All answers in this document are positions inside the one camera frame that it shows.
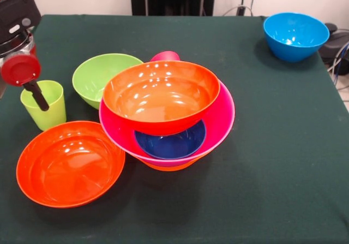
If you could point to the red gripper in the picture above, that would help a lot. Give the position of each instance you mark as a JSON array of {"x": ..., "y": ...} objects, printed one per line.
[{"x": 20, "y": 69}]

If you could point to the light green cup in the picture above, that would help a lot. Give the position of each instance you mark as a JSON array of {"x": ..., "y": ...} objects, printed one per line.
[{"x": 54, "y": 110}]

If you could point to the red-orange bowl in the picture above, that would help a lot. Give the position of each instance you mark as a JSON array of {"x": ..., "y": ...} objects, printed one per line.
[
  {"x": 71, "y": 165},
  {"x": 161, "y": 102}
]

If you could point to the small dark blue bowl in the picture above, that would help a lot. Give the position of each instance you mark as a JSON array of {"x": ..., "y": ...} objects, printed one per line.
[{"x": 171, "y": 145}]

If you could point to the large orange bowl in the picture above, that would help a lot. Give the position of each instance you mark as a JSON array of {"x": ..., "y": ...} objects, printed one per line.
[{"x": 169, "y": 167}]

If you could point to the large pink bowl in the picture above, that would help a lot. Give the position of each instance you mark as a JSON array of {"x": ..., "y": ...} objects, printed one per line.
[{"x": 221, "y": 113}]

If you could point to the light blue bowl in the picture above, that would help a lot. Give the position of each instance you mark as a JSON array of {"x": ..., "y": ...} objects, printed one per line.
[{"x": 295, "y": 36}]

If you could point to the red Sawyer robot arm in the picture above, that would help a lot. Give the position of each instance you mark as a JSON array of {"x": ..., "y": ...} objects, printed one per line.
[{"x": 16, "y": 14}]

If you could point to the green bowl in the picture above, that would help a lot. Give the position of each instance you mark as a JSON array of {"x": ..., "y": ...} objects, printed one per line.
[{"x": 92, "y": 77}]

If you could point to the raspberry red cup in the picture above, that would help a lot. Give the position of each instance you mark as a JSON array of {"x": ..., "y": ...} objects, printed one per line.
[{"x": 163, "y": 56}]

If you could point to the dark green table cloth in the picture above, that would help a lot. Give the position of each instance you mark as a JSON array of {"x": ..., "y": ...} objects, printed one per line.
[{"x": 272, "y": 173}]

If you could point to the black pedestal foot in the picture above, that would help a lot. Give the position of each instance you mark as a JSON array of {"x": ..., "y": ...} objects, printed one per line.
[{"x": 336, "y": 42}]

